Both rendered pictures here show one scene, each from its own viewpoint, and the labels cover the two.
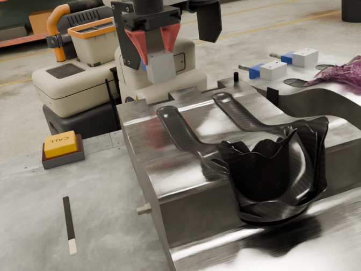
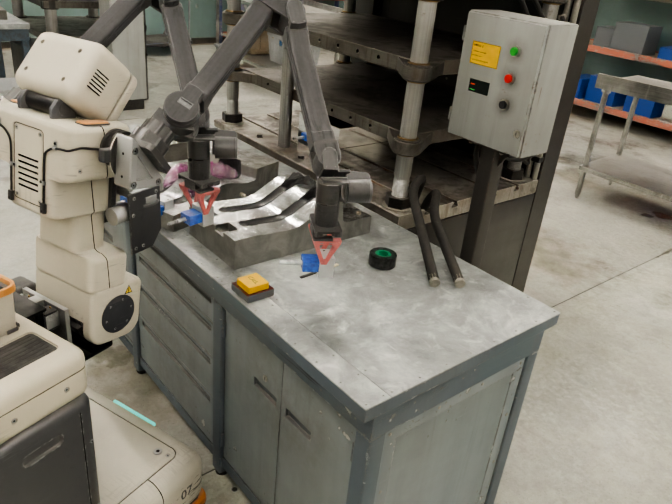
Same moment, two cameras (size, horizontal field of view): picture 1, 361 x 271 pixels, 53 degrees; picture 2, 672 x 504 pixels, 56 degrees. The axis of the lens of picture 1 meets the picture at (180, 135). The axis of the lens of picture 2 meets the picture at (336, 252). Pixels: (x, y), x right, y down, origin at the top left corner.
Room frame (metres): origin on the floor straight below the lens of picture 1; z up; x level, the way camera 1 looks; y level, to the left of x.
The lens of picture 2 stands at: (1.15, 1.56, 1.64)
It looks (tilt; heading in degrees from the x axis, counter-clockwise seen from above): 27 degrees down; 241
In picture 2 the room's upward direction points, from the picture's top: 6 degrees clockwise
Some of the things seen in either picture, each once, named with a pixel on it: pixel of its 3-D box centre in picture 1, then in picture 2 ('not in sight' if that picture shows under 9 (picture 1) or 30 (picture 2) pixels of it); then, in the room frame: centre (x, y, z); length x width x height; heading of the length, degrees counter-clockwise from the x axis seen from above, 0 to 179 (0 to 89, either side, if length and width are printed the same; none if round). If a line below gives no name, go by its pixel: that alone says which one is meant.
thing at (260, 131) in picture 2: not in sight; (365, 152); (-0.27, -0.84, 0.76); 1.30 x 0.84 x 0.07; 103
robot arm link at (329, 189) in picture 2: not in sight; (331, 191); (0.52, 0.36, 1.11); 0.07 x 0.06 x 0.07; 167
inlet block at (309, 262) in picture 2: not in sight; (305, 262); (0.56, 0.35, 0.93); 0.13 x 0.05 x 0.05; 164
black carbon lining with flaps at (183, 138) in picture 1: (228, 124); (278, 198); (0.47, -0.07, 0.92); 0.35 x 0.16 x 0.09; 13
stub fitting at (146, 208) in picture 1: (143, 209); not in sight; (0.40, 0.07, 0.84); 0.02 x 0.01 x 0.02; 103
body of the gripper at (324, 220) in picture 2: not in sight; (326, 215); (0.52, 0.36, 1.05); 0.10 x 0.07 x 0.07; 74
